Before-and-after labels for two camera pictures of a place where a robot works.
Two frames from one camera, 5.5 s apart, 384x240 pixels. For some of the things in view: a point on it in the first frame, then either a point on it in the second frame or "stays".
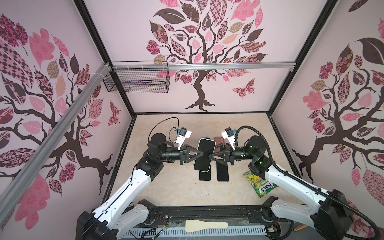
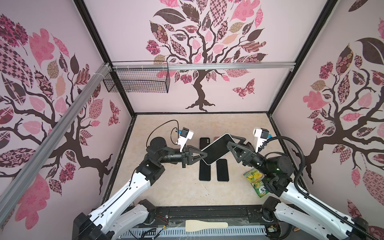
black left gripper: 185,154 stays
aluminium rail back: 227,66 stays
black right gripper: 229,155 to 247,157
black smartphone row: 222,174 stays
